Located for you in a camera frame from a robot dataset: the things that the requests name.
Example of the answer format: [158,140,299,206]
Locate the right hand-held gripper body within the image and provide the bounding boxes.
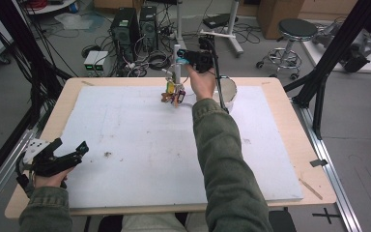
[187,29,236,73]

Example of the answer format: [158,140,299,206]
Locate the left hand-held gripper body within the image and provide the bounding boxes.
[15,137,83,178]

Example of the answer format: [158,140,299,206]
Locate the white stand with post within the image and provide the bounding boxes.
[169,43,236,114]

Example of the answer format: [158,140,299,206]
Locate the brown leather keychain green strap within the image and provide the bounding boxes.
[160,78,177,104]

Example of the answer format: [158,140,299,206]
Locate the person's left hand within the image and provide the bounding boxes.
[33,166,75,189]

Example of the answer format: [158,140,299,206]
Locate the person's right hand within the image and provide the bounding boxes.
[186,66,217,102]

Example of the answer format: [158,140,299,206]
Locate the black flat device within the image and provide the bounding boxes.
[202,13,240,29]

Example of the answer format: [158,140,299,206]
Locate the black computer tower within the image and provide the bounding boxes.
[110,7,141,62]
[139,4,159,52]

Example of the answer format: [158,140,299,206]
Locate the white mat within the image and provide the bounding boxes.
[56,85,304,210]

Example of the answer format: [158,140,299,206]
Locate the white power supply box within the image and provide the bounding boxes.
[94,50,110,74]
[83,50,100,74]

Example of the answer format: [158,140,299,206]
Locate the cardboard box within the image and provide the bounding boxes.
[256,0,305,41]

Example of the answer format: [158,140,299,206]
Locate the wooden table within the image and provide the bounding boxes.
[4,76,337,220]

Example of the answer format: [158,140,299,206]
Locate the black round stool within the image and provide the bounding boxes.
[255,17,318,81]

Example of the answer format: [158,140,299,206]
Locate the person's legs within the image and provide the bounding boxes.
[120,212,214,232]

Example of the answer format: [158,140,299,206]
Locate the clear plastic sheet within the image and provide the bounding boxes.
[54,13,95,31]

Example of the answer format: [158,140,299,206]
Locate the round white table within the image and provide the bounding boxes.
[22,0,78,15]

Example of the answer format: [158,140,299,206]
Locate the thin wooden stick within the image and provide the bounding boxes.
[299,178,324,201]

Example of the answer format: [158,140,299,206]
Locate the coiled black cable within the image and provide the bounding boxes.
[147,50,172,72]

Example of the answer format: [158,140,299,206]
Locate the white desk leg frame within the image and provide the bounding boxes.
[173,0,244,62]

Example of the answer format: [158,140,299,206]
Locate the aluminium rail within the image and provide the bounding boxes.
[291,96,364,232]
[0,129,35,223]

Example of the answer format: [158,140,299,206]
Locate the black metal frame with cables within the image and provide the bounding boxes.
[0,0,73,194]

